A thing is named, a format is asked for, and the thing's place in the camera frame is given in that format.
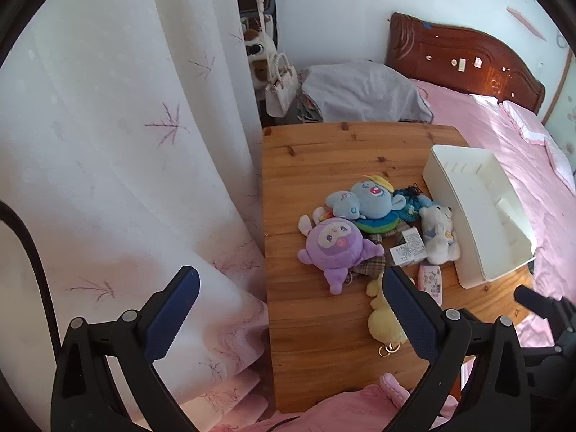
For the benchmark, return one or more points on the brown and white plush owl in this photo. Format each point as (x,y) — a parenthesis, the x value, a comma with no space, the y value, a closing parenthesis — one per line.
(258,47)

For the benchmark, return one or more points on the carved wooden headboard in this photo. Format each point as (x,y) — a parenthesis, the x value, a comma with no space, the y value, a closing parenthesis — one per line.
(450,49)

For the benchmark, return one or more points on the stack of books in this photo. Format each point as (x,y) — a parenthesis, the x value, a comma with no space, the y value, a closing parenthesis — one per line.
(309,110)

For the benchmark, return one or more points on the yellow plush toy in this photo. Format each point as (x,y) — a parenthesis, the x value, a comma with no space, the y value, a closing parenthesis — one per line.
(382,319)

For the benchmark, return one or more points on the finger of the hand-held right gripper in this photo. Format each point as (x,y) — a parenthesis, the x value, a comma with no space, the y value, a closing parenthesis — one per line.
(535,301)

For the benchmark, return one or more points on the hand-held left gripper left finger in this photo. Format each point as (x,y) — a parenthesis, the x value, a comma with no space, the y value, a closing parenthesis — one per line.
(175,310)

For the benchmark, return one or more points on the pink fleece robe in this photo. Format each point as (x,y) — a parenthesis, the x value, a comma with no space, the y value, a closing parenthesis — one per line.
(342,409)

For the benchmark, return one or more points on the white plastic bin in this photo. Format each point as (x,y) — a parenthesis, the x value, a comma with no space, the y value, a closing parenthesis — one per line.
(490,216)

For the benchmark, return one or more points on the brown plaid fabric bow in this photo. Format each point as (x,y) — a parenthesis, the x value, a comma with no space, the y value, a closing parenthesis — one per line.
(371,266)

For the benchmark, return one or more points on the teal doll with dark hair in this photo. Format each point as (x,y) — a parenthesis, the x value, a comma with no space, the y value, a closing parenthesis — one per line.
(408,207)

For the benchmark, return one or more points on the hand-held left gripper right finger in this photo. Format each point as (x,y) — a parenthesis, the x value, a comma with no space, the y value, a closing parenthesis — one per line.
(409,315)

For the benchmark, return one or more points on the pink tissue packet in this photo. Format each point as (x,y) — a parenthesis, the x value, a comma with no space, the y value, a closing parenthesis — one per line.
(429,279)

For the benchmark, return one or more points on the white floral curtain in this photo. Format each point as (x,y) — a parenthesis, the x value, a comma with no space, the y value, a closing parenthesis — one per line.
(112,99)

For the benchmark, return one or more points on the light blue pony plush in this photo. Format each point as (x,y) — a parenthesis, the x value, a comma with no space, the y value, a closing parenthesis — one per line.
(371,200)

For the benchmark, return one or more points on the pink bedsheet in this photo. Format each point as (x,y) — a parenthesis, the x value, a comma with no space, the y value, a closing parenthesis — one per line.
(495,130)

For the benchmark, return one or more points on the grey folded cloth pile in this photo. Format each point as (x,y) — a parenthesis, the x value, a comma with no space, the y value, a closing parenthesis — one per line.
(360,90)

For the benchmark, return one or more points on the pink ruffled pillow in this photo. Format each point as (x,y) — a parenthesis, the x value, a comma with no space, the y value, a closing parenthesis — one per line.
(535,130)

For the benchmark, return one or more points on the white handbag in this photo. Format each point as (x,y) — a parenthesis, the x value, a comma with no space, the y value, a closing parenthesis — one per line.
(281,90)

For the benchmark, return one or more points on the white bear plush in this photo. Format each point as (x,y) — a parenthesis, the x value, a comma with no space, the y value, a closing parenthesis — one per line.
(434,234)

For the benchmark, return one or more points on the small white labelled box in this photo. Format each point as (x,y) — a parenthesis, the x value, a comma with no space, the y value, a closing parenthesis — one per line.
(409,249)

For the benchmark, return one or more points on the purple plush toy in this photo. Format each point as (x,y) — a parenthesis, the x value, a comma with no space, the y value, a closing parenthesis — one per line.
(333,243)

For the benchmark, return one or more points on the pink wall strip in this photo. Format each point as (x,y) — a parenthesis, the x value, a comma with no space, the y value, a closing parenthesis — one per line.
(524,21)

